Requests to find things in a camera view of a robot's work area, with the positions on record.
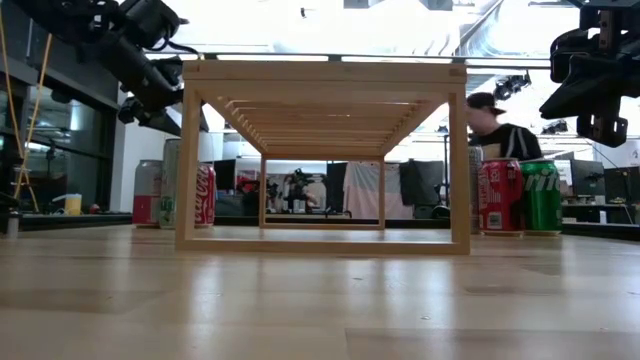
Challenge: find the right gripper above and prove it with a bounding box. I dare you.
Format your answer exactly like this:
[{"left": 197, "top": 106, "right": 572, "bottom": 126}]
[{"left": 538, "top": 0, "right": 640, "bottom": 149}]

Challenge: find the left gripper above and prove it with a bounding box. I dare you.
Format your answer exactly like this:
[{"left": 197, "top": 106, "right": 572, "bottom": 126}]
[{"left": 117, "top": 54, "right": 185, "bottom": 137}]

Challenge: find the white and red can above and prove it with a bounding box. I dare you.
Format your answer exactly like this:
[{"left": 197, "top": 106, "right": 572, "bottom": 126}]
[{"left": 132, "top": 159, "right": 164, "bottom": 229}]

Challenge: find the red Coca-Cola can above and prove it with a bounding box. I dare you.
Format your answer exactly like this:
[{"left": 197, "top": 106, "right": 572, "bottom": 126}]
[
  {"left": 478, "top": 157, "right": 525, "bottom": 236},
  {"left": 194, "top": 162, "right": 217, "bottom": 229}
]

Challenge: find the green Sprite can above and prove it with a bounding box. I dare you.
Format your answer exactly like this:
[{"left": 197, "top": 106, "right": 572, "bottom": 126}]
[{"left": 519, "top": 158, "right": 564, "bottom": 236}]

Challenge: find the wooden slatted shelf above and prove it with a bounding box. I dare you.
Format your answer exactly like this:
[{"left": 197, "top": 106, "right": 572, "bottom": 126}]
[{"left": 174, "top": 59, "right": 472, "bottom": 256}]

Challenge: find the black computer monitor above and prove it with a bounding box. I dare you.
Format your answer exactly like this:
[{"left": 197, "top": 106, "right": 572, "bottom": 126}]
[
  {"left": 603, "top": 166, "right": 640, "bottom": 204},
  {"left": 213, "top": 158, "right": 237, "bottom": 191},
  {"left": 570, "top": 159, "right": 605, "bottom": 197}
]

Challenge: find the white sneaker top right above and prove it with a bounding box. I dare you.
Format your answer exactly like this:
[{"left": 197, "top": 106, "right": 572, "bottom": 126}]
[{"left": 464, "top": 92, "right": 544, "bottom": 162}]

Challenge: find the black upright panel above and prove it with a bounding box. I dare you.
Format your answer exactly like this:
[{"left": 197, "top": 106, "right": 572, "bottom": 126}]
[{"left": 325, "top": 161, "right": 349, "bottom": 214}]

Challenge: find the dark hanging cloth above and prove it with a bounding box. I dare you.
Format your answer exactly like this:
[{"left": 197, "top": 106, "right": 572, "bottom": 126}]
[{"left": 399, "top": 158, "right": 446, "bottom": 206}]

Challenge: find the pink hanging cloth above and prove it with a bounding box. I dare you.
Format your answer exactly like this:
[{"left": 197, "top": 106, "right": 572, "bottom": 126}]
[{"left": 344, "top": 160, "right": 414, "bottom": 220}]

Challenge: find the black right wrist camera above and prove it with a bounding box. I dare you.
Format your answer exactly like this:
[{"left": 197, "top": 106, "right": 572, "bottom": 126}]
[{"left": 548, "top": 27, "right": 604, "bottom": 85}]

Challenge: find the yellow cable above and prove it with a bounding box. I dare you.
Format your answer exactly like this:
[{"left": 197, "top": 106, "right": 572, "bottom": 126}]
[{"left": 0, "top": 7, "right": 54, "bottom": 214}]

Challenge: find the black aluminium table frame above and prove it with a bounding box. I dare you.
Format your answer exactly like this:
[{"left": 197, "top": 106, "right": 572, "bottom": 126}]
[{"left": 18, "top": 212, "right": 640, "bottom": 242}]

